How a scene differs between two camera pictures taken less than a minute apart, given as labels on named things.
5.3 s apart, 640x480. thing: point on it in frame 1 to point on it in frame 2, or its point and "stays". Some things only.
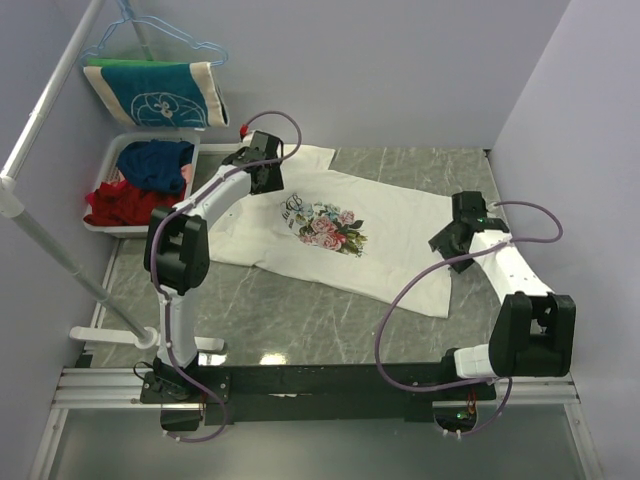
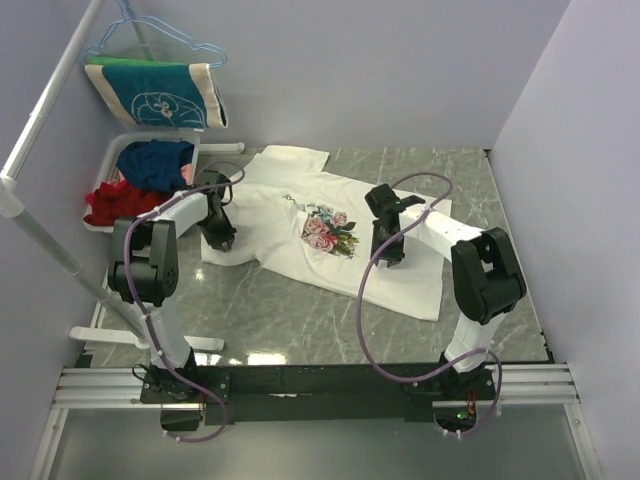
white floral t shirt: x=349 y=227 stays
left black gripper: x=275 y=181 to x=226 y=235
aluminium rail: x=120 y=387 stays
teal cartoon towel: x=164 y=97 stays
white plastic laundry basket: x=139 y=231 stays
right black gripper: x=440 y=241 to x=393 y=256
